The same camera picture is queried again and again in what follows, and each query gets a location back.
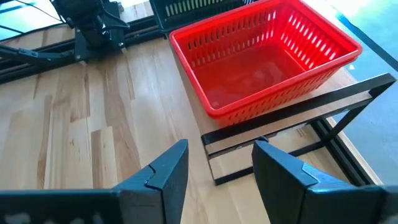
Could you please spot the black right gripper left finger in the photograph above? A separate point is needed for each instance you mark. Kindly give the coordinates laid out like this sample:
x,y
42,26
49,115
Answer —
x,y
164,189

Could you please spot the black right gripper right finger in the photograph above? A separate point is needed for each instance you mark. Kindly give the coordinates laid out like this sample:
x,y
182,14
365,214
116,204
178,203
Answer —
x,y
289,189

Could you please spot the red plastic basket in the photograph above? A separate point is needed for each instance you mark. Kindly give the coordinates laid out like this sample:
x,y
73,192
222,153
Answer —
x,y
280,102
248,74

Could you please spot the black plastic basket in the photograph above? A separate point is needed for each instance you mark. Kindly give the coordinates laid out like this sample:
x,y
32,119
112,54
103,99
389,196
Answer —
x,y
186,18

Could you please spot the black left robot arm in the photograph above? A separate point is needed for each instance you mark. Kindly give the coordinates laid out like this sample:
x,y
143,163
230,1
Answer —
x,y
90,25

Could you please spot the black aluminium table rail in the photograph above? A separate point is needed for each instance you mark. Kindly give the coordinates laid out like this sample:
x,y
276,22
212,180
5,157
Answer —
x,y
18,73
348,155

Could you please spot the wooden shelf with black frame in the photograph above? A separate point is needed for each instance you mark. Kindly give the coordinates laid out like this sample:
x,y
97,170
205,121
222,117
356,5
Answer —
x,y
311,104

